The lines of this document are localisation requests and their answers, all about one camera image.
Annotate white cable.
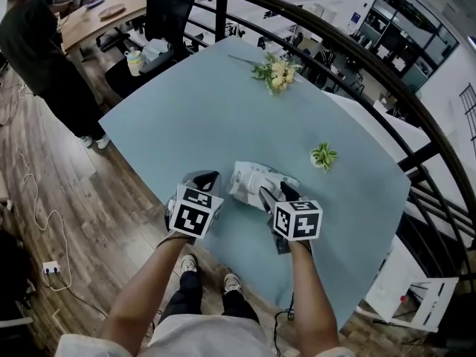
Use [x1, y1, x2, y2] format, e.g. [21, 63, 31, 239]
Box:
[17, 145, 74, 292]

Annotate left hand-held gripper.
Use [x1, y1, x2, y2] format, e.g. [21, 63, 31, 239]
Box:
[164, 170, 225, 246]

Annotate person's black trousers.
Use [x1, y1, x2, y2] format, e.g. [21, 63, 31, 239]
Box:
[158, 269, 260, 327]

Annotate black metal railing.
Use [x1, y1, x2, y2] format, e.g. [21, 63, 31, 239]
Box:
[181, 0, 476, 286]

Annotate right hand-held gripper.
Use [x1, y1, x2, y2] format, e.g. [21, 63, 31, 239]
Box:
[257, 181, 324, 256]

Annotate person's left forearm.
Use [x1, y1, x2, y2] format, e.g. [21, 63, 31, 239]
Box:
[101, 231, 199, 357]

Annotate person's left white shoe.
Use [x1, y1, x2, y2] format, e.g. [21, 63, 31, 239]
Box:
[180, 254, 199, 274]

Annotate white plastic bag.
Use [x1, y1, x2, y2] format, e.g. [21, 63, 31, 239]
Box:
[141, 38, 174, 65]

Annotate person's right white shoe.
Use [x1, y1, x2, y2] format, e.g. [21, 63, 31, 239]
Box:
[222, 273, 243, 295]

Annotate person's right forearm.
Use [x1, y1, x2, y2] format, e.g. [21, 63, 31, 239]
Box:
[287, 239, 342, 353]

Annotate white cabinet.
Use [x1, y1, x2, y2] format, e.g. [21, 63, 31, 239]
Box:
[355, 234, 460, 333]

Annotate yellow flower bouquet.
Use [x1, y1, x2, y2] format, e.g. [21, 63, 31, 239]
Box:
[227, 51, 304, 97]

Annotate person's white shoe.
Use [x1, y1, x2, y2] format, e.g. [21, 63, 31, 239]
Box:
[180, 254, 199, 274]
[222, 273, 243, 295]

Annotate wooden desk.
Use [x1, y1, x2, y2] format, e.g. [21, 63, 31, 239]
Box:
[55, 0, 148, 63]

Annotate black office chair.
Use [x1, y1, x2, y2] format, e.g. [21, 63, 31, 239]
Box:
[103, 0, 198, 100]

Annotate white wet wipe pack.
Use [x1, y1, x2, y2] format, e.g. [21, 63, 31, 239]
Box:
[226, 160, 300, 209]

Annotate round wooden plate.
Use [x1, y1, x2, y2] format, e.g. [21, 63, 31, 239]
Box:
[97, 3, 127, 19]

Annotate black cable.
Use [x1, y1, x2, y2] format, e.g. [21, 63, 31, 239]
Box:
[272, 292, 295, 357]

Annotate small potted green plant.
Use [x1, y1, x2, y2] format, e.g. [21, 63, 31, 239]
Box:
[309, 141, 339, 173]

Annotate person's white shirt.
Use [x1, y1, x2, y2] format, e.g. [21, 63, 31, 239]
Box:
[54, 313, 356, 357]

